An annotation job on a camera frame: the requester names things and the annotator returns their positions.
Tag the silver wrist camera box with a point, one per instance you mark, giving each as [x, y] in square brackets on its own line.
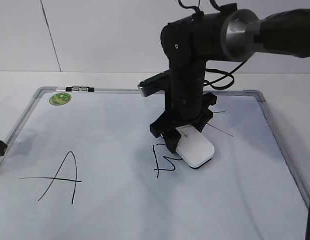
[154, 84]

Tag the white board eraser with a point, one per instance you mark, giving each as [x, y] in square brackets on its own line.
[193, 147]

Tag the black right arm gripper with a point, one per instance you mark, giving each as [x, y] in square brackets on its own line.
[185, 103]

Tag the white board with grey frame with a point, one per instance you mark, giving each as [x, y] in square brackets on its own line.
[91, 170]

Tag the round green magnet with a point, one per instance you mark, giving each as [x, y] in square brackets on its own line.
[60, 99]

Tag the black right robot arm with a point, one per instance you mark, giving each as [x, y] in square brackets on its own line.
[229, 35]

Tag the black and clear board clip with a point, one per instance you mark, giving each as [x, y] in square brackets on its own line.
[80, 89]

